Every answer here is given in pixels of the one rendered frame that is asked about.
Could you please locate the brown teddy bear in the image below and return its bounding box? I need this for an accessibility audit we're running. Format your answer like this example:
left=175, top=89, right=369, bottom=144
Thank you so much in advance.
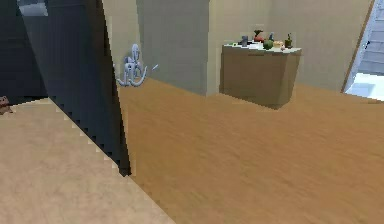
left=0, top=95, right=14, bottom=116

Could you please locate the white panelled room door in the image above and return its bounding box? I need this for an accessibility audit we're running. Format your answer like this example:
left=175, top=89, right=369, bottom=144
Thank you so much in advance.
left=343, top=0, right=384, bottom=101

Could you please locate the brown counter cabinet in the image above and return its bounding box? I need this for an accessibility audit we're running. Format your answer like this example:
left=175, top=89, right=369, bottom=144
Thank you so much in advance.
left=219, top=42, right=303, bottom=110

